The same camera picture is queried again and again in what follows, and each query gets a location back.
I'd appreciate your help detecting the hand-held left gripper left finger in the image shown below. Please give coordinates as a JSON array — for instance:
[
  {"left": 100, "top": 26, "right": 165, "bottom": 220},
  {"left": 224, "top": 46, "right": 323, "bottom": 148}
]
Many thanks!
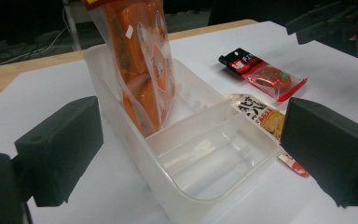
[{"left": 13, "top": 95, "right": 104, "bottom": 208}]

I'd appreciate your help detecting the beige spouted pouch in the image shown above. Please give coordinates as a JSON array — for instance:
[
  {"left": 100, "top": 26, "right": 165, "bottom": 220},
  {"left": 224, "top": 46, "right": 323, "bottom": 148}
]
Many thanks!
[{"left": 225, "top": 92, "right": 310, "bottom": 178}]

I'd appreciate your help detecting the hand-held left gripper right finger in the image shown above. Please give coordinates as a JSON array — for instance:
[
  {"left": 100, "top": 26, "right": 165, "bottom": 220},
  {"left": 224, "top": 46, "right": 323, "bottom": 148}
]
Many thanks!
[{"left": 280, "top": 96, "right": 358, "bottom": 209}]

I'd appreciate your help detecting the white table sheet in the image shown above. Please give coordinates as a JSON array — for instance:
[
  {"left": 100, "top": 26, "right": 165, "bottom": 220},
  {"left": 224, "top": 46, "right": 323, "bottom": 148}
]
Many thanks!
[{"left": 0, "top": 21, "right": 358, "bottom": 224}]

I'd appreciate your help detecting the black and red snack packet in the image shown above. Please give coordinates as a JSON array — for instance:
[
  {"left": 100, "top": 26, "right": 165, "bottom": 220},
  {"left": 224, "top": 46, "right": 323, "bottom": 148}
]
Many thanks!
[{"left": 217, "top": 47, "right": 309, "bottom": 103}]

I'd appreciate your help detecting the large orange snack packet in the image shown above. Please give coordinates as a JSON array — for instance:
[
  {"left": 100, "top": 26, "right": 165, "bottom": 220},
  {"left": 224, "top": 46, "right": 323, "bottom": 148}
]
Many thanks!
[{"left": 80, "top": 0, "right": 177, "bottom": 139}]

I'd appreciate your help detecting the white metal stand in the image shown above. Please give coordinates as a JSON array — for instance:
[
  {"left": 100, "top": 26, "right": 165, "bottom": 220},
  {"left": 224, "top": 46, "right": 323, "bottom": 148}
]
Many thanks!
[{"left": 62, "top": 0, "right": 83, "bottom": 52}]

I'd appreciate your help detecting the clear plastic container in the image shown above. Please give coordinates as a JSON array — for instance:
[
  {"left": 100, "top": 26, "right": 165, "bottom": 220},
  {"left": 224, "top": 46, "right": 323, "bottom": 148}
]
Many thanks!
[{"left": 83, "top": 43, "right": 283, "bottom": 224}]

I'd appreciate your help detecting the bundle of floor cables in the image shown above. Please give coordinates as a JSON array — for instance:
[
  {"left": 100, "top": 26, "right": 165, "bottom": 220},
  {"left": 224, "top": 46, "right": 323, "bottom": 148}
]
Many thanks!
[{"left": 0, "top": 24, "right": 76, "bottom": 68}]

